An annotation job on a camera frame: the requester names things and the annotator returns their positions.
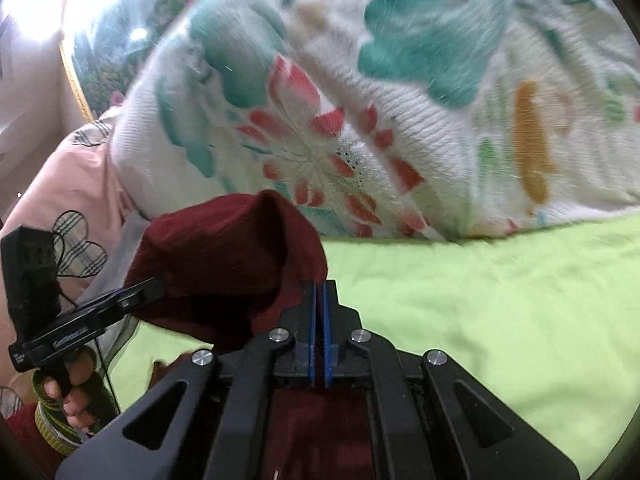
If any lime green bed sheet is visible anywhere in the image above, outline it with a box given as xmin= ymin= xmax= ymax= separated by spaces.
xmin=108 ymin=213 xmax=640 ymax=479

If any person's left hand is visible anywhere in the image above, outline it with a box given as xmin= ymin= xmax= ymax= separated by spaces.
xmin=42 ymin=347 xmax=96 ymax=434

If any grey folded towel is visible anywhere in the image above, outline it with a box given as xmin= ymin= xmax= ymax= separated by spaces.
xmin=77 ymin=211 xmax=149 ymax=377

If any pink heart-print pillow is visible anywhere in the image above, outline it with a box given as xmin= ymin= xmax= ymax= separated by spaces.
xmin=0 ymin=109 xmax=139 ymax=421

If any dark red knitted garment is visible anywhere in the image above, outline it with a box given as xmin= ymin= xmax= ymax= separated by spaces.
xmin=125 ymin=192 xmax=374 ymax=479

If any white floral quilt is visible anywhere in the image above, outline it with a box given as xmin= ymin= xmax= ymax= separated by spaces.
xmin=111 ymin=0 xmax=639 ymax=240

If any gold framed landscape painting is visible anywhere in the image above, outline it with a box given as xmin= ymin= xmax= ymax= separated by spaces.
xmin=60 ymin=0 xmax=191 ymax=122

